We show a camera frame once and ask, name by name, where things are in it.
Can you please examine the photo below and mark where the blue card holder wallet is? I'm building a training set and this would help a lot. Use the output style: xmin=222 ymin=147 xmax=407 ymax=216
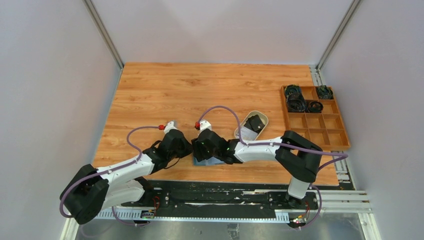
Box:
xmin=193 ymin=156 xmax=225 ymax=167

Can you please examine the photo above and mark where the beige oval tray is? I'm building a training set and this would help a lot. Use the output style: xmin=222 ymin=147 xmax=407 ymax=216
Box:
xmin=240 ymin=110 xmax=269 ymax=141

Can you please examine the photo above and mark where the black card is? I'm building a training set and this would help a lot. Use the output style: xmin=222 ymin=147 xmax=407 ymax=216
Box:
xmin=243 ymin=114 xmax=265 ymax=134

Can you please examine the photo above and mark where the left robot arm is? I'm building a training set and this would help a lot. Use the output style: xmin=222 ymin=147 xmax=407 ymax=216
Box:
xmin=59 ymin=129 xmax=193 ymax=225

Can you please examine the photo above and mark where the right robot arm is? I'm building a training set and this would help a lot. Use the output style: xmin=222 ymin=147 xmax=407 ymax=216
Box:
xmin=191 ymin=129 xmax=323 ymax=209

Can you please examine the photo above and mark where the white card in tray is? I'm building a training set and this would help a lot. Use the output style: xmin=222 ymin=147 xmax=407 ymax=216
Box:
xmin=240 ymin=126 xmax=259 ymax=141

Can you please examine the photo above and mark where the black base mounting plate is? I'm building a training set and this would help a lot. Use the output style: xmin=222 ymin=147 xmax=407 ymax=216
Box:
xmin=122 ymin=180 xmax=319 ymax=219

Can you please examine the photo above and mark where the wooden compartment organizer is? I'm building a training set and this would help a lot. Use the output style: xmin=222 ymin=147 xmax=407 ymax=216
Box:
xmin=280 ymin=84 xmax=351 ymax=152

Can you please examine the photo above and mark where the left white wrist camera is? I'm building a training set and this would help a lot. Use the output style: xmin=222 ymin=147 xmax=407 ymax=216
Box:
xmin=163 ymin=120 xmax=178 ymax=134

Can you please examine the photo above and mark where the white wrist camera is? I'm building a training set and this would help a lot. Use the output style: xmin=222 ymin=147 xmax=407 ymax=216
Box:
xmin=198 ymin=119 xmax=212 ymax=132
xmin=163 ymin=120 xmax=178 ymax=134

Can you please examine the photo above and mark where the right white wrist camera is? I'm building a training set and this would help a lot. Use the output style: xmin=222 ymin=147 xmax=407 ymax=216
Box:
xmin=198 ymin=119 xmax=212 ymax=132

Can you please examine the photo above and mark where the large black cable coil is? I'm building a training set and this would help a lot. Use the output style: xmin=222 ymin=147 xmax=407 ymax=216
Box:
xmin=286 ymin=93 xmax=308 ymax=114

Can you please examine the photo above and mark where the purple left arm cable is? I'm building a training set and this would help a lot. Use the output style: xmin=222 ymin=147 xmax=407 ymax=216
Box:
xmin=58 ymin=124 xmax=166 ymax=228

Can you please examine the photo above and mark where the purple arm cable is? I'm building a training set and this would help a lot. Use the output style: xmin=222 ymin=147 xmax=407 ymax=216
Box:
xmin=194 ymin=105 xmax=349 ymax=229
xmin=58 ymin=124 xmax=166 ymax=228

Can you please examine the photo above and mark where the small black cable coil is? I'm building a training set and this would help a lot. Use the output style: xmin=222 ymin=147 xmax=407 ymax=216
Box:
xmin=306 ymin=100 xmax=324 ymax=114

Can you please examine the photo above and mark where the green black cable coil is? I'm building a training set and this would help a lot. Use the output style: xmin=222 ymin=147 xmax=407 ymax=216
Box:
xmin=315 ymin=85 xmax=334 ymax=100

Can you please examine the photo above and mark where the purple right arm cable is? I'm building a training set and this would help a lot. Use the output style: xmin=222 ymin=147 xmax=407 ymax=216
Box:
xmin=194 ymin=105 xmax=349 ymax=229

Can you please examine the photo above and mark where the aluminium frame rail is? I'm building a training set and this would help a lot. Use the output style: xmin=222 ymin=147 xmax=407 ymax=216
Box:
xmin=60 ymin=181 xmax=382 ymax=240

